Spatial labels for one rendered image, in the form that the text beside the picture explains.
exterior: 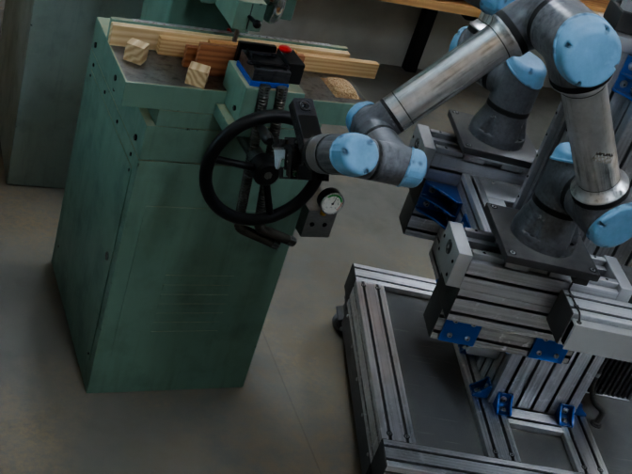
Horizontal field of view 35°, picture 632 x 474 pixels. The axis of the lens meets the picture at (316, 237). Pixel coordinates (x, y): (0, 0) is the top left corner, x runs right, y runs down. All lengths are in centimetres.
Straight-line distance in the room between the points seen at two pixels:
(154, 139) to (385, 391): 90
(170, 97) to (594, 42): 92
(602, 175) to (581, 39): 33
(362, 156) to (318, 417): 123
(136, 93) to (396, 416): 103
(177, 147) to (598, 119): 93
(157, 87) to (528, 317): 98
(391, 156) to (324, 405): 122
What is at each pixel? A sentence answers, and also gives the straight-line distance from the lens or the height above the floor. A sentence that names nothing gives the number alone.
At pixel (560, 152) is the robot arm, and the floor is 104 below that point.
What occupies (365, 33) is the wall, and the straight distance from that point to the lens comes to 522.
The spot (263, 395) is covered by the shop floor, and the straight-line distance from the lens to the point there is 286.
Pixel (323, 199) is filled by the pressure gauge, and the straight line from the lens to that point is 245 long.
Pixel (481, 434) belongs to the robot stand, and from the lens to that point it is 268.
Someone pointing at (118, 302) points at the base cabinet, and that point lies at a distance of 254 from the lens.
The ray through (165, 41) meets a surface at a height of 93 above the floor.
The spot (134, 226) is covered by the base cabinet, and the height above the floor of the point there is 53.
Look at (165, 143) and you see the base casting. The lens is 231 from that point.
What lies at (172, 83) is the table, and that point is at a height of 90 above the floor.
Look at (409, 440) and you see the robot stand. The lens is 255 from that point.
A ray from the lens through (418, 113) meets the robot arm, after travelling 195.
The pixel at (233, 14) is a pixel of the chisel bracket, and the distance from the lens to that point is 234.
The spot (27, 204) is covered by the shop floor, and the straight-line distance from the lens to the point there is 340.
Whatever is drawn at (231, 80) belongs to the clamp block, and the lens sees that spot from 226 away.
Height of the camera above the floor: 183
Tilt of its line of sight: 30 degrees down
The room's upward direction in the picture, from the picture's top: 19 degrees clockwise
